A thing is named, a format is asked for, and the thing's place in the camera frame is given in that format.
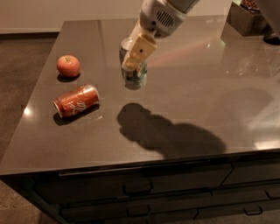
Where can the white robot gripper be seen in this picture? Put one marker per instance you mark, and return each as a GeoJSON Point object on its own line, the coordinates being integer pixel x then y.
{"type": "Point", "coordinates": [158, 19]}

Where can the white green 7up can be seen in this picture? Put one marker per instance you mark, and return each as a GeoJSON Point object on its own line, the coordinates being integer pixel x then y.
{"type": "Point", "coordinates": [132, 79]}

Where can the red soda can lying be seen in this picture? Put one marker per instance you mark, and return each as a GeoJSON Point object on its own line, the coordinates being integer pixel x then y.
{"type": "Point", "coordinates": [74, 102]}

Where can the red apple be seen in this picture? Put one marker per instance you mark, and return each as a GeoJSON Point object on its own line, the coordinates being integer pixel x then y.
{"type": "Point", "coordinates": [68, 66]}

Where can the dark snack container box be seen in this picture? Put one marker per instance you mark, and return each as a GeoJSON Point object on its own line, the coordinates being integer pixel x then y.
{"type": "Point", "coordinates": [246, 22]}

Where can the dark drawer cabinet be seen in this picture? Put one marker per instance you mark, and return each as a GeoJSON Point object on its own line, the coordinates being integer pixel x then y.
{"type": "Point", "coordinates": [181, 191]}

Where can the top left drawer handle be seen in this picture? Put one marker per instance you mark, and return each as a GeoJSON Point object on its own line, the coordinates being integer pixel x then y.
{"type": "Point", "coordinates": [137, 187]}

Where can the drawer handle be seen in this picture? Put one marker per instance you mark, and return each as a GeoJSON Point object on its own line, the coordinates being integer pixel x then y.
{"type": "Point", "coordinates": [137, 187]}
{"type": "Point", "coordinates": [252, 210]}

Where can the lower right drawer handle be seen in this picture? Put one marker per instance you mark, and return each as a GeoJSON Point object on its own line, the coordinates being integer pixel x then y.
{"type": "Point", "coordinates": [252, 210]}

